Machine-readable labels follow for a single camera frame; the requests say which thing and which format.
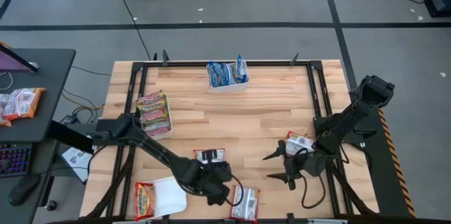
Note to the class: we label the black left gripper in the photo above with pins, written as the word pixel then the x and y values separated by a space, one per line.
pixel 208 181

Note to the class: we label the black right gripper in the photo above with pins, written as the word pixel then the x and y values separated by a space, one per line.
pixel 296 166

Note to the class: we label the red Maruchan ramen packet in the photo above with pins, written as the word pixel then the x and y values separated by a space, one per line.
pixel 145 201
pixel 301 141
pixel 199 156
pixel 245 203

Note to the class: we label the blue Maruchan ramen packet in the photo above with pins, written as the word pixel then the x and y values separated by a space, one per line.
pixel 214 74
pixel 226 74
pixel 241 69

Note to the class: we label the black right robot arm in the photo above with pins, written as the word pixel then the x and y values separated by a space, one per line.
pixel 352 118

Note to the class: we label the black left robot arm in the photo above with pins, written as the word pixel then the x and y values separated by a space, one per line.
pixel 155 153

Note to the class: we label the orange Maruchan ramen packet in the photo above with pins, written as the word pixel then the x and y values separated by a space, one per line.
pixel 26 102
pixel 4 111

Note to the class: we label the white bin with ramen label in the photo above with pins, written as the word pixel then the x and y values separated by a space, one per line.
pixel 170 125

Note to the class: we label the black platform with hazard stripe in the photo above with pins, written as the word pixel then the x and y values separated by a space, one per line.
pixel 384 181

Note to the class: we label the white printed paper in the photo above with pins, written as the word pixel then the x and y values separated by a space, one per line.
pixel 77 160

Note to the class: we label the black power adapter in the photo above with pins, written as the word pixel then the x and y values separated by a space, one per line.
pixel 68 120

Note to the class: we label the black caster wheel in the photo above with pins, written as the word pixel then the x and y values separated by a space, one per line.
pixel 51 205

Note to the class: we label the black desk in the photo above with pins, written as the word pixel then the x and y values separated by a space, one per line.
pixel 42 76

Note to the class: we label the black computer mouse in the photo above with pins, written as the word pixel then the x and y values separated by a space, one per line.
pixel 23 188

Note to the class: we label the black backlit keyboard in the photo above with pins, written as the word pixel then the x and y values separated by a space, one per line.
pixel 14 158

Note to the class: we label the monitor with purple screen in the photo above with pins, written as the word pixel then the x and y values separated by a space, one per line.
pixel 14 60

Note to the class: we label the black table frame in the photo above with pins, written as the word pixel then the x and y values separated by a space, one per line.
pixel 176 64

